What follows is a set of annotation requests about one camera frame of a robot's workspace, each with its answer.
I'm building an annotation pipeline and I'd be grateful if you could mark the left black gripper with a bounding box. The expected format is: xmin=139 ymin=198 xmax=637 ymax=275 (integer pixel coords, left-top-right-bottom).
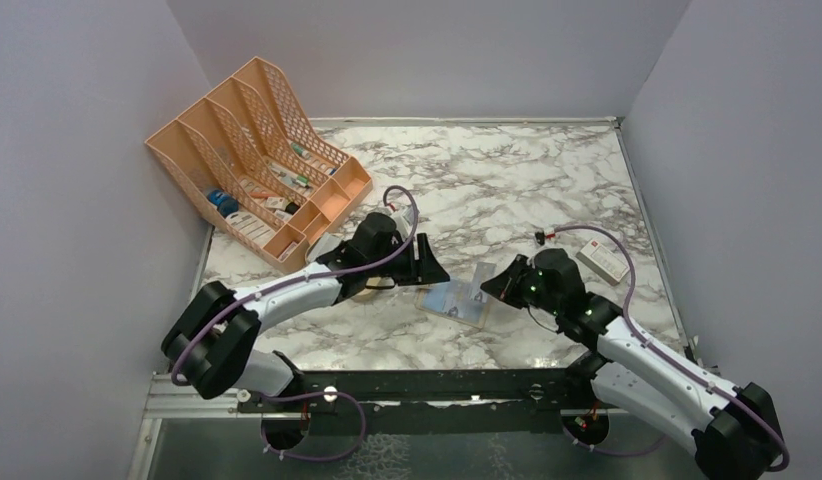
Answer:
xmin=366 ymin=234 xmax=450 ymax=287

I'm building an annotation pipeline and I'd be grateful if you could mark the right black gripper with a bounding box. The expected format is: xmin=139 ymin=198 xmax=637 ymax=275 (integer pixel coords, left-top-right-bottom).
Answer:
xmin=482 ymin=253 xmax=562 ymax=316

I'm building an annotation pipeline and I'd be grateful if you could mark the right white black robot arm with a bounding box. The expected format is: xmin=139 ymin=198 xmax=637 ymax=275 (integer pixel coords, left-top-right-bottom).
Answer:
xmin=480 ymin=249 xmax=785 ymax=479

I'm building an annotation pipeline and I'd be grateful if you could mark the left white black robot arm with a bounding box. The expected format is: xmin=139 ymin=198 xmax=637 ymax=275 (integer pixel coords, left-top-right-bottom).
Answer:
xmin=161 ymin=212 xmax=450 ymax=411

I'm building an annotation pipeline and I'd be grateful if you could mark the white card box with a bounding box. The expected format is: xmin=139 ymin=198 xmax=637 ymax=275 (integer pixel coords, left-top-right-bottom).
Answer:
xmin=576 ymin=239 xmax=631 ymax=286

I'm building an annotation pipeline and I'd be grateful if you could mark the stack of silver cards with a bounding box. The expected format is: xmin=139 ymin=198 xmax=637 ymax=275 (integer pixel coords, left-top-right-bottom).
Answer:
xmin=306 ymin=233 xmax=342 ymax=263

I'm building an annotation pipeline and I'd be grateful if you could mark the beige oval tray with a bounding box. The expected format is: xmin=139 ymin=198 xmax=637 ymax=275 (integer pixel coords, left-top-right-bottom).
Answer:
xmin=352 ymin=277 xmax=391 ymax=303

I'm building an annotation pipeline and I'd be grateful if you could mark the green marker pen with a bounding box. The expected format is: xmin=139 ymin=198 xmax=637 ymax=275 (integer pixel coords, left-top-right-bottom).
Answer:
xmin=290 ymin=142 xmax=313 ymax=159

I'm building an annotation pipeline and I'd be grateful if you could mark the blue tape roll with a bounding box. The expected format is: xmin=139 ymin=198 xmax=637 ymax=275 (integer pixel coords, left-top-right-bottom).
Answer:
xmin=205 ymin=189 xmax=240 ymax=218

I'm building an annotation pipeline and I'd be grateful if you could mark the orange plastic desk organizer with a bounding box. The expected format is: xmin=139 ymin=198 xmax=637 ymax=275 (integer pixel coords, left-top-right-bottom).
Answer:
xmin=145 ymin=57 xmax=372 ymax=273

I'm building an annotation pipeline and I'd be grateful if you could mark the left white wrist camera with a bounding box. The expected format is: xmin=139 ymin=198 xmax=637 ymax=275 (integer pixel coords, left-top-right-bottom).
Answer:
xmin=391 ymin=206 xmax=414 ymax=240

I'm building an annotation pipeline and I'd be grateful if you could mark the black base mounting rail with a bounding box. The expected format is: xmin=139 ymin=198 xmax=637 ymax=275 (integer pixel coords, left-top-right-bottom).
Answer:
xmin=237 ymin=368 xmax=598 ymax=436

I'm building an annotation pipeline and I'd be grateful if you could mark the aluminium frame profile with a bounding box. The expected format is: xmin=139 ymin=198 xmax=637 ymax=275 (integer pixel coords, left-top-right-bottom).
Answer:
xmin=143 ymin=374 xmax=239 ymax=419

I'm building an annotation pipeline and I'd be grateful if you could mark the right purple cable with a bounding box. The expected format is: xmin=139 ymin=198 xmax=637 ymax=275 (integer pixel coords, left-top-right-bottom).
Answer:
xmin=535 ymin=224 xmax=791 ymax=473

